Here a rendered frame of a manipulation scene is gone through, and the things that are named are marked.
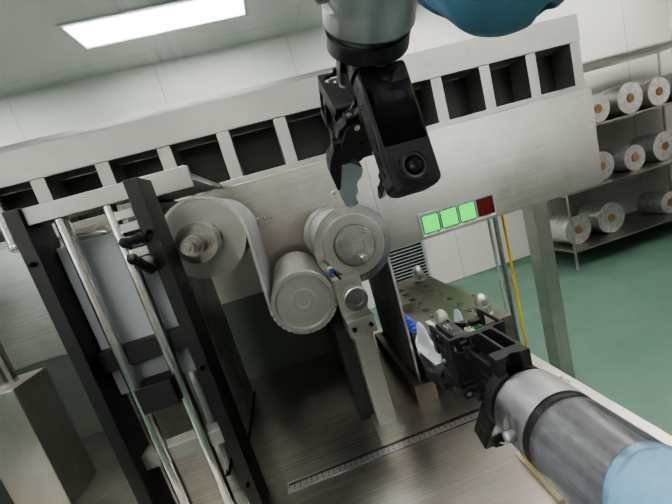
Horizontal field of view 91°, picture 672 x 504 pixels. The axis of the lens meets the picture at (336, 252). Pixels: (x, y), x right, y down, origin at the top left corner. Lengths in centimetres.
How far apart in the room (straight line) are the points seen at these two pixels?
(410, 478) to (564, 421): 35
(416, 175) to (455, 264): 352
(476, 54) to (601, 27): 393
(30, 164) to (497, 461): 115
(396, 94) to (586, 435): 30
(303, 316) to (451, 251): 320
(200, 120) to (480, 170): 80
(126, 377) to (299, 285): 29
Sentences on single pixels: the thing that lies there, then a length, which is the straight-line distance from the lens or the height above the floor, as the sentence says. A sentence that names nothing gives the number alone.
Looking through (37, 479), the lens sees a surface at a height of 98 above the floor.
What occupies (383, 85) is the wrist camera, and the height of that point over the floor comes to 143.
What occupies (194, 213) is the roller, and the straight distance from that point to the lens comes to 62.
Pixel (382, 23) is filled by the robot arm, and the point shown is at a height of 146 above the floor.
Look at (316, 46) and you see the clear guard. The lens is 99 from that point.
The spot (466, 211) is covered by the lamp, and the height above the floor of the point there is 119.
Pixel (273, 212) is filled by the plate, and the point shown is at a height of 134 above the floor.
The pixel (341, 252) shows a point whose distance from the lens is 59.
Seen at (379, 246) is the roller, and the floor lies 123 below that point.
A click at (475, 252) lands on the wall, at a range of 390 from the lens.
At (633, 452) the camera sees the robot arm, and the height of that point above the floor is 115.
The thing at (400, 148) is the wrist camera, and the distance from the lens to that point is 30.
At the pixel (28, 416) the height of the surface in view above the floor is 111.
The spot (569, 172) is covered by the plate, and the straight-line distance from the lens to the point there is 129.
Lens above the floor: 136
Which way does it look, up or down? 10 degrees down
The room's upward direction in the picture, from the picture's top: 16 degrees counter-clockwise
